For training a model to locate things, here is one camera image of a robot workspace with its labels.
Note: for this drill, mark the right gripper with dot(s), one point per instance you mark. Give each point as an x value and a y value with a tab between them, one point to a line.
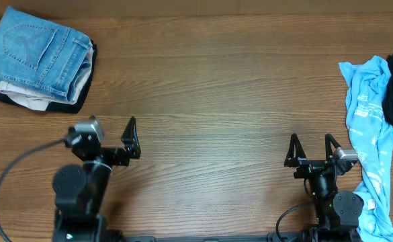
293	160

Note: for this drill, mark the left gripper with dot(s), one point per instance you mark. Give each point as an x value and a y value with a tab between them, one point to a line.
131	148

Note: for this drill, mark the blue denim jeans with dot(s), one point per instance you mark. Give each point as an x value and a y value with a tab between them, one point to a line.
41	55

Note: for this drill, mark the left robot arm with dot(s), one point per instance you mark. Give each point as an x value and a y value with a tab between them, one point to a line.
80	189

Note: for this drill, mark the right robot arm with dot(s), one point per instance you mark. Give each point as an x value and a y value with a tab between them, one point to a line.
337	213

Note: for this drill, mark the light blue printed t-shirt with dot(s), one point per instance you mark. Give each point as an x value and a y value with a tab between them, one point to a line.
372	138

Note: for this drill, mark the folded beige trousers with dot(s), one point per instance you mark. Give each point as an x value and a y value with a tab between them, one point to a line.
8	88

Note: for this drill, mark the folded black garment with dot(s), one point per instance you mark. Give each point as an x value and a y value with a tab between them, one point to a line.
42	105

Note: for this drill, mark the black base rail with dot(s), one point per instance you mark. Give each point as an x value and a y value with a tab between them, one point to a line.
270	237

